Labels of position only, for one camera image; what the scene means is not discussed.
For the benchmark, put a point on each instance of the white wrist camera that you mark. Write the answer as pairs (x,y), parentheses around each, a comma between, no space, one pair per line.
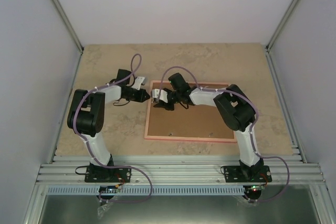
(139,82)
(159,95)

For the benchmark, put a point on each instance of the aluminium corner post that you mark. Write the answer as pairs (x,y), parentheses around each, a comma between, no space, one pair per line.
(285,18)
(62,14)

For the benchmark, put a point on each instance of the blue slotted cable duct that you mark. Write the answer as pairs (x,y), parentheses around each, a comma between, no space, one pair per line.
(134,190)

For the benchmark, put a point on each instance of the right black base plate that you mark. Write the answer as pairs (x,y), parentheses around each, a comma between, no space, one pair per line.
(234,174)

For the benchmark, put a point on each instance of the pink picture frame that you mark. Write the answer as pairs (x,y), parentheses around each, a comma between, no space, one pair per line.
(189,138)

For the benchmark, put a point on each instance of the white mat brown backing board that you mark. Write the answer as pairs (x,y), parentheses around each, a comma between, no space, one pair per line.
(189,119)

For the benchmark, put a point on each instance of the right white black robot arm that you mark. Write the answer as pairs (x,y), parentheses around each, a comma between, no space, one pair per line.
(236,110)

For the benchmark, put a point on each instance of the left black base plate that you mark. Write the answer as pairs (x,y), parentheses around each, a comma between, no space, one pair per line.
(98,174)

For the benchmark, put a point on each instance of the left aluminium corner post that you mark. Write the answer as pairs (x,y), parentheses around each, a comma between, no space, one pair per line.
(62,14)

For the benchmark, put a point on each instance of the right aluminium corner post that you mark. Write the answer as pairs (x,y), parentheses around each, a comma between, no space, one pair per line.
(285,18)

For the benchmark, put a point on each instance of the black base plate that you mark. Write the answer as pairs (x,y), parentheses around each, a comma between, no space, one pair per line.
(234,174)
(98,174)

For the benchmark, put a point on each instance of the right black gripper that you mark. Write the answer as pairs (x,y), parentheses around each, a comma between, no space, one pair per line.
(164,105)

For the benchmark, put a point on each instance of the right circuit board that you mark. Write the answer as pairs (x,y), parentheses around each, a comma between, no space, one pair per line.
(255,187)

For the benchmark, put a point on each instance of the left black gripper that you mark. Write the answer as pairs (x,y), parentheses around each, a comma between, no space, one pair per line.
(140,98)

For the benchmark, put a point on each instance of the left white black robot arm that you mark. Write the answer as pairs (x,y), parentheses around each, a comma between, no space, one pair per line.
(86,119)

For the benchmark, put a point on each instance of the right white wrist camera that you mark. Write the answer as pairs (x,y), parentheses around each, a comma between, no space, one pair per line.
(159,95)

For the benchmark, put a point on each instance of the circuit board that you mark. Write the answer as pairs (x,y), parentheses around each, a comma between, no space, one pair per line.
(110,189)
(255,187)

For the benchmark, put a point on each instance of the left circuit board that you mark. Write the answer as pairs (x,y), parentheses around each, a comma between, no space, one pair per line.
(110,189)

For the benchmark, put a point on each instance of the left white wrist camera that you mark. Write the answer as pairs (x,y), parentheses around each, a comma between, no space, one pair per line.
(139,82)

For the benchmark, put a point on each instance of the aluminium rail platform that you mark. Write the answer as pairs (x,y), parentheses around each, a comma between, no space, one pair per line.
(179,170)

